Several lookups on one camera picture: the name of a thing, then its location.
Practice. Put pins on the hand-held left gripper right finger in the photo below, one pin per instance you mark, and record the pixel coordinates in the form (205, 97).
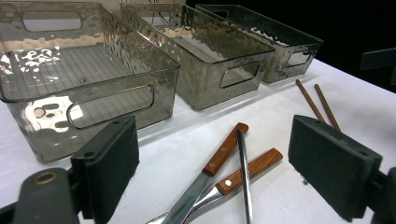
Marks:
(333, 168)

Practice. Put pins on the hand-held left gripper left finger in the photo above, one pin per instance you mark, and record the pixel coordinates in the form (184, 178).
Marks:
(109, 161)

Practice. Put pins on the brown wooden chopstick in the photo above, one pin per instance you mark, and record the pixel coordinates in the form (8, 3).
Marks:
(308, 99)
(325, 105)

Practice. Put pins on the smoky clear plastic bin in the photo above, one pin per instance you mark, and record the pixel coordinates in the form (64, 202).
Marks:
(280, 67)
(162, 93)
(202, 81)

